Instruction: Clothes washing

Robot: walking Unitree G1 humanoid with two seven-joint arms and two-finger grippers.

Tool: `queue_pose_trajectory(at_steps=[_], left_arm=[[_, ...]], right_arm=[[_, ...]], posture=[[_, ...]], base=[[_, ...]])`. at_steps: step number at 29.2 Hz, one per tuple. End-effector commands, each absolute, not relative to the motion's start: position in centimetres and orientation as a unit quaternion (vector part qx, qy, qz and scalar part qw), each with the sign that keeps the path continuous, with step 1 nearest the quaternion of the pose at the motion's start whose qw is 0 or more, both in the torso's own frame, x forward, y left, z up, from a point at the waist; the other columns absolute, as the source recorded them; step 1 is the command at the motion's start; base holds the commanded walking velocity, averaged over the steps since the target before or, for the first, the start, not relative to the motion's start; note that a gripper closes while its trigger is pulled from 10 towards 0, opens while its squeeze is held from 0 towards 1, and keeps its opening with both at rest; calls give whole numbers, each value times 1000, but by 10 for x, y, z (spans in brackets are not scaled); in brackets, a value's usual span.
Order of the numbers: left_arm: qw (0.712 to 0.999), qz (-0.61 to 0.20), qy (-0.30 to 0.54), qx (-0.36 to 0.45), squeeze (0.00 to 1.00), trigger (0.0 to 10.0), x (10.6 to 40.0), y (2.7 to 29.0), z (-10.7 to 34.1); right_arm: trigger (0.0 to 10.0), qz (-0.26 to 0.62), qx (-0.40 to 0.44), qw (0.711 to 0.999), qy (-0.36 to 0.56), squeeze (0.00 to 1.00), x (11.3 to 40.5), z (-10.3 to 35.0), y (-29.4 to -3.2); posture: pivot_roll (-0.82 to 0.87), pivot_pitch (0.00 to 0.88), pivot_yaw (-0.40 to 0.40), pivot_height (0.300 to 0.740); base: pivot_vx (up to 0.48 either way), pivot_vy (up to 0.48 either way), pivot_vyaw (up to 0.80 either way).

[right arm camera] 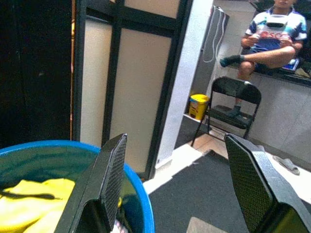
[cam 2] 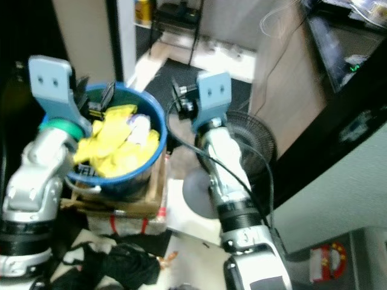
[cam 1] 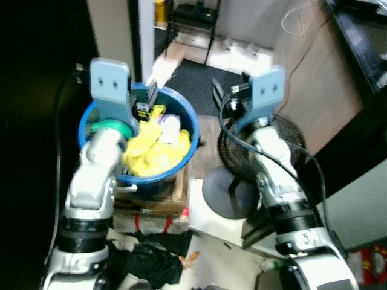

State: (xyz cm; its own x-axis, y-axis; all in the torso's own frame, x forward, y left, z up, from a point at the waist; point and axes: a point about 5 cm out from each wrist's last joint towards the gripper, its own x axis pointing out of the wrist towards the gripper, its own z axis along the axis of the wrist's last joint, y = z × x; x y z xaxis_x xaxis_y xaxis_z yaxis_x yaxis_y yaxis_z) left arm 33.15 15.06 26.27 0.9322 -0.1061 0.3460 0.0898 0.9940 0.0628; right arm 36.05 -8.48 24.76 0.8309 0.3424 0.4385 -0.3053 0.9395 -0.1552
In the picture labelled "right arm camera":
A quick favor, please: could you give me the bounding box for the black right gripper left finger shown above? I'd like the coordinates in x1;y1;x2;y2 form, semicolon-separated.
54;133;128;233

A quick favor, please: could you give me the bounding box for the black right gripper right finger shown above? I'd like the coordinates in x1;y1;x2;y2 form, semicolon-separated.
224;133;311;233

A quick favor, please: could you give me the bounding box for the yellow garment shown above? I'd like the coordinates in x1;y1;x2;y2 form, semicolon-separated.
0;178;76;233

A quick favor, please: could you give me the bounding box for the blue plastic tub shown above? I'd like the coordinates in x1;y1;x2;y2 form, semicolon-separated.
0;140;156;233

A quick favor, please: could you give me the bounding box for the grey slipper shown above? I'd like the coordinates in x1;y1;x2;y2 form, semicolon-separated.
272;155;301;175

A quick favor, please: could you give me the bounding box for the dark grey floor mat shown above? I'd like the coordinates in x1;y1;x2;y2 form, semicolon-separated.
148;149;251;233

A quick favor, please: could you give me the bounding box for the yellow plastic bucket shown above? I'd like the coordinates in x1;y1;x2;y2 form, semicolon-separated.
189;94;210;121

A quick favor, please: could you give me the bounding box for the black framed sliding screen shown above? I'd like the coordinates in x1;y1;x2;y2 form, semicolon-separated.
72;0;192;180

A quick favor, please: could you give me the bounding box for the black folding chair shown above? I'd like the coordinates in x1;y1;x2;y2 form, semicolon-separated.
190;76;262;147

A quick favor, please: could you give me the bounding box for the dark wooden door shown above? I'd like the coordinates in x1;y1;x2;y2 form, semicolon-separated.
0;0;73;149

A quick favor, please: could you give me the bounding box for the seated person in striped shirt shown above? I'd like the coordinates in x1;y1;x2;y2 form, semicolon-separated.
220;0;308;118

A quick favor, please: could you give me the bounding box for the grey upright panel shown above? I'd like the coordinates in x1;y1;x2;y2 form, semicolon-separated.
201;4;230;64

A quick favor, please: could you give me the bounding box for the white headset device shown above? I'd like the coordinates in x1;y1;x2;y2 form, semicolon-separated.
266;14;289;28

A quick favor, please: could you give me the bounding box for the white looped cord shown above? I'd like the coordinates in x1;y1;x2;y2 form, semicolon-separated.
202;7;225;63

